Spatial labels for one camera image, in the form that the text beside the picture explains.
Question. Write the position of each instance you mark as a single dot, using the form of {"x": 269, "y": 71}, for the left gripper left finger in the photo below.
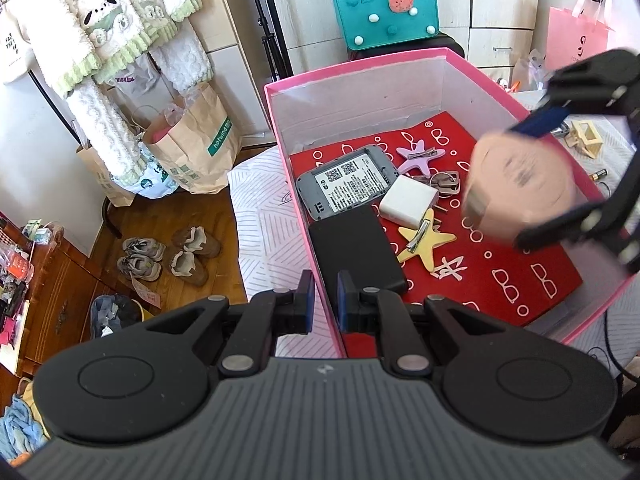
{"x": 251, "y": 331}

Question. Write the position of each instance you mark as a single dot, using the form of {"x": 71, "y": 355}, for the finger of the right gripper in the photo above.
{"x": 564, "y": 227}
{"x": 548, "y": 116}

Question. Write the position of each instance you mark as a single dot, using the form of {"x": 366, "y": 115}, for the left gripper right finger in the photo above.
{"x": 383, "y": 315}

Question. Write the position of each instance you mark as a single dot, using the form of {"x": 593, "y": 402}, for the small battery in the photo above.
{"x": 599, "y": 175}

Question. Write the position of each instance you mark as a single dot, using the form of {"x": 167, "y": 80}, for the cream claw hair clip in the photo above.
{"x": 585, "y": 138}

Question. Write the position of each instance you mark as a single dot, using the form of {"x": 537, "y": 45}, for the pink round compact case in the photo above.
{"x": 515, "y": 183}

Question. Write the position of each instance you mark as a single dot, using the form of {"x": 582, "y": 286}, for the black power bank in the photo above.
{"x": 355, "y": 241}

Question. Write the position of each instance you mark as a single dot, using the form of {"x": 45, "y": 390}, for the yellow starfish hair clip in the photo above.
{"x": 423, "y": 240}

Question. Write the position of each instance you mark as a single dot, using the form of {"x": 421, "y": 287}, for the metal key bunch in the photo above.
{"x": 447, "y": 183}

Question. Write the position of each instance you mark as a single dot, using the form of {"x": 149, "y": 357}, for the white charger plug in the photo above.
{"x": 406, "y": 202}

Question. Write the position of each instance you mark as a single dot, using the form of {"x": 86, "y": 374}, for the grey wifi router device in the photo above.
{"x": 353, "y": 179}

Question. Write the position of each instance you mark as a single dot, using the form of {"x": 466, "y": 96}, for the purple starfish hair clip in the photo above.
{"x": 418, "y": 158}

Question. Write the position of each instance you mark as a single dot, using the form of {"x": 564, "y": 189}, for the pink cardboard storage box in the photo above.
{"x": 425, "y": 110}

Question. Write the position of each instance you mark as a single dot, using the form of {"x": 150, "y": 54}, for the pink paper gift bag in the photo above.
{"x": 577, "y": 34}

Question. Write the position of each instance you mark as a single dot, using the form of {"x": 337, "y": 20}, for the red patterned box liner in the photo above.
{"x": 475, "y": 270}

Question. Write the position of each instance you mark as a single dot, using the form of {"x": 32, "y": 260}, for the brown fluffy slippers pair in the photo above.
{"x": 190, "y": 247}

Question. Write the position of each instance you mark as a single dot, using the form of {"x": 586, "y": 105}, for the white wardrobe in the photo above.
{"x": 492, "y": 33}

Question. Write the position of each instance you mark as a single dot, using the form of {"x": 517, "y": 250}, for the black suitcase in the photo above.
{"x": 441, "y": 40}

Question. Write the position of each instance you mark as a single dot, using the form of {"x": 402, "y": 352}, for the grey sneakers pair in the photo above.
{"x": 142, "y": 259}

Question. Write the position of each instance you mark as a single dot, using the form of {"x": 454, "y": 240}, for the brown paper shopping bag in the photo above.
{"x": 200, "y": 148}

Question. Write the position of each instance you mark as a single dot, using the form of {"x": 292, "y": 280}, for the teal felt handbag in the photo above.
{"x": 368, "y": 24}

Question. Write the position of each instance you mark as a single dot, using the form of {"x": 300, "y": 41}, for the brown wooden dresser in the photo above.
{"x": 56, "y": 313}

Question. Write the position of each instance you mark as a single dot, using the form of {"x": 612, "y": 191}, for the black tripod stand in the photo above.
{"x": 273, "y": 39}

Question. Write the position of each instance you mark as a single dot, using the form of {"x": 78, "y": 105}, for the white fluffy bathrobe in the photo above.
{"x": 80, "y": 45}

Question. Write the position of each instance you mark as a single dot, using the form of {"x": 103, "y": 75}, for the white tote bag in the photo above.
{"x": 16, "y": 54}

